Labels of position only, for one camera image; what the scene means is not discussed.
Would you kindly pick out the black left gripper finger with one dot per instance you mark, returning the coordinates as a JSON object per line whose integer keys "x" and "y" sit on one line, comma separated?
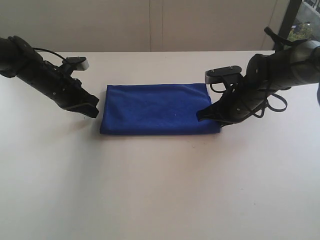
{"x": 88, "y": 99}
{"x": 85, "y": 109}

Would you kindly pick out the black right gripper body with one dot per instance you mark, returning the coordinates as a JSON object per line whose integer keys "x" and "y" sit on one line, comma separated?
{"x": 249, "y": 96}

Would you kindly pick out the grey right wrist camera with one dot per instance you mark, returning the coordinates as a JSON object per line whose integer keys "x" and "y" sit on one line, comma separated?
{"x": 227, "y": 75}

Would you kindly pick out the black window frame post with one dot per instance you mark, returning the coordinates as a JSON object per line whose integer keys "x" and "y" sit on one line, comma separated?
{"x": 289, "y": 18}

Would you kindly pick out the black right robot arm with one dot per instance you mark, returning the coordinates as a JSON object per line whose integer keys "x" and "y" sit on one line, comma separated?
{"x": 297, "y": 66}

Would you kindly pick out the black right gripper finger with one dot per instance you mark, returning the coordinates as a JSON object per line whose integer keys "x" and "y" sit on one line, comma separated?
{"x": 222, "y": 121}
{"x": 214, "y": 109}

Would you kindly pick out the green tree outside window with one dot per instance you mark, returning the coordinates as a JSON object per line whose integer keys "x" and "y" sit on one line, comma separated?
{"x": 300, "y": 31}

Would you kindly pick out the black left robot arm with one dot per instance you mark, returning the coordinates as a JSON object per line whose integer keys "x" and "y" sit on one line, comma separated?
{"x": 7, "y": 54}

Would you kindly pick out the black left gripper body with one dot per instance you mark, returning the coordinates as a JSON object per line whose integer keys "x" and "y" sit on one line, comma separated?
{"x": 30, "y": 67}

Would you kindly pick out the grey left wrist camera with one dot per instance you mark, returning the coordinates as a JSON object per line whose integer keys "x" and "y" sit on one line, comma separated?
{"x": 71, "y": 64}

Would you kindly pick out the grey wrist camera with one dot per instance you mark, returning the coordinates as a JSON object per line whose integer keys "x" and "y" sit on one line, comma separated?
{"x": 227, "y": 75}
{"x": 71, "y": 64}

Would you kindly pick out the blue cloth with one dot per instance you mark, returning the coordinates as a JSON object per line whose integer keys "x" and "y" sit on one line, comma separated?
{"x": 156, "y": 110}

